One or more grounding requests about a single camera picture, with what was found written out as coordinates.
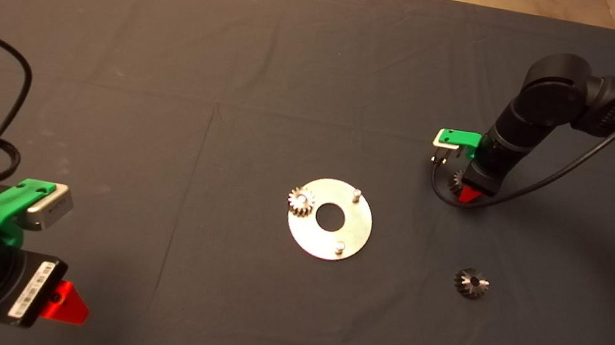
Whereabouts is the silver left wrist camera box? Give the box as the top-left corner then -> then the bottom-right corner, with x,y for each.
17,179 -> 77,235

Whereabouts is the green right camera mount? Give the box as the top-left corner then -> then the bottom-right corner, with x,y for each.
434,126 -> 484,161

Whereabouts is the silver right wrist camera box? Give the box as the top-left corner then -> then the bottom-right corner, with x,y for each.
432,129 -> 465,156

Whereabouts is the round metal carrier plate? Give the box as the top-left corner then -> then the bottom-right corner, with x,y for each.
281,172 -> 380,267

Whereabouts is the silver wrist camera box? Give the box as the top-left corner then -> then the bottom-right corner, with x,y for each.
17,179 -> 77,235
432,129 -> 465,156

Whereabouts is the dark grey table cloth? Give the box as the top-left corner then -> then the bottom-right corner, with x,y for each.
0,0 -> 615,345

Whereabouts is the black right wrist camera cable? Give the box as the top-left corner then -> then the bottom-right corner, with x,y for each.
420,56 -> 615,265

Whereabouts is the green left camera mount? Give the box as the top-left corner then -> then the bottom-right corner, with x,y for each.
0,174 -> 58,253

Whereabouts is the steel planetary gear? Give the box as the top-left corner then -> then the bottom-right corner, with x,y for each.
285,185 -> 317,219
451,265 -> 493,302
447,167 -> 468,196

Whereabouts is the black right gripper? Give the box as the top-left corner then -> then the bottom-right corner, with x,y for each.
457,142 -> 521,213

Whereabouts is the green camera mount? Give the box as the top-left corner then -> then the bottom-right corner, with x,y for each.
0,174 -> 58,253
434,126 -> 484,161

